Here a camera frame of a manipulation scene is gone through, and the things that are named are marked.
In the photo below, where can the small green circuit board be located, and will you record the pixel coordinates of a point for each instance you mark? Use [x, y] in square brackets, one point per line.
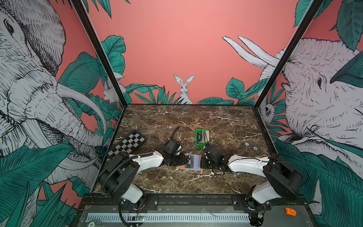
[141, 218]

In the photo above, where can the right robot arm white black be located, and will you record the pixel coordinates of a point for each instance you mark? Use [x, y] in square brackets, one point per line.
[283, 178]

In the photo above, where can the white slotted cable duct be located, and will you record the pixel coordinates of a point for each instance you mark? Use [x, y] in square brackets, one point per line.
[171, 217]

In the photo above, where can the orange connector block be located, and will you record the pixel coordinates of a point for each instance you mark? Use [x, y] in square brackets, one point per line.
[291, 212]

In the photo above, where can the black mounting rail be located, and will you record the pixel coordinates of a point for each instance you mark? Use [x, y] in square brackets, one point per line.
[153, 201]

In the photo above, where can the green plastic tray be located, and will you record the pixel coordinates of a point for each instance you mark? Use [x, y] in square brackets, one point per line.
[197, 132]

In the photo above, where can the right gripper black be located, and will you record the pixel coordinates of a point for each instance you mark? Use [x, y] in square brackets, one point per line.
[203, 162]

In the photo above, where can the checkerboard calibration plate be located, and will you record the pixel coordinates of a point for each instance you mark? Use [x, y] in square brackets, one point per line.
[130, 144]

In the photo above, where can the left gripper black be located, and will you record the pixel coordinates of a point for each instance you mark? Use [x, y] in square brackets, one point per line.
[182, 161]

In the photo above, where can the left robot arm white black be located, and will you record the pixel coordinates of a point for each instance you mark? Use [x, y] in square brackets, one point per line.
[117, 177]

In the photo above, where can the stack of credit cards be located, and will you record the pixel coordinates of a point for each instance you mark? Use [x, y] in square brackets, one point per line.
[203, 137]

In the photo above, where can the tan leather card holder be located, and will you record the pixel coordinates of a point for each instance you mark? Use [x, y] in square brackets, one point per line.
[193, 163]

